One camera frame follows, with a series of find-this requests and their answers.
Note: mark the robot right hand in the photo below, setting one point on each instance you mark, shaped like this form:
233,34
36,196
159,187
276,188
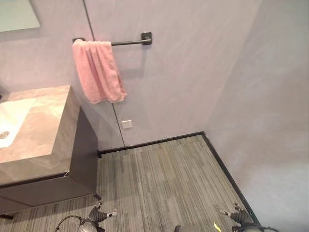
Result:
241,215

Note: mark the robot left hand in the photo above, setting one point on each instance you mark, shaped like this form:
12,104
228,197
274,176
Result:
97,213

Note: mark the robot right arm silver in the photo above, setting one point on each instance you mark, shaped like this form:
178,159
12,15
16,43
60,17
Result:
251,228

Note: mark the robot left arm silver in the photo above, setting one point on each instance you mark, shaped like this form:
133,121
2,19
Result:
88,226

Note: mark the metal sink drain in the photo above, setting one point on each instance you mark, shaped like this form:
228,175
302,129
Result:
3,134

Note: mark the white sink basin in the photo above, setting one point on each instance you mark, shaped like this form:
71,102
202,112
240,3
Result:
10,120

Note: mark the pink towel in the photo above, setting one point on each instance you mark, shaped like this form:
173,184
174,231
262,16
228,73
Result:
99,72

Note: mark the black towel bar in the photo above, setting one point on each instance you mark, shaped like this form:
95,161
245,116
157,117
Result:
128,42

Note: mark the black baseboard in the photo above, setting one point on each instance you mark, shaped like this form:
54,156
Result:
217,159

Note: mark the grey stone vanity cabinet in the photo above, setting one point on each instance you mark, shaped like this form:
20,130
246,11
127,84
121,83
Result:
48,154

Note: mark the silver wall socket plate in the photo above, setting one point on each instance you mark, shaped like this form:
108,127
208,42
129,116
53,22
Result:
126,123

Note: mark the wall mirror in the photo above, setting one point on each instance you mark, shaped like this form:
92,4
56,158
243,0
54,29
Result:
17,13

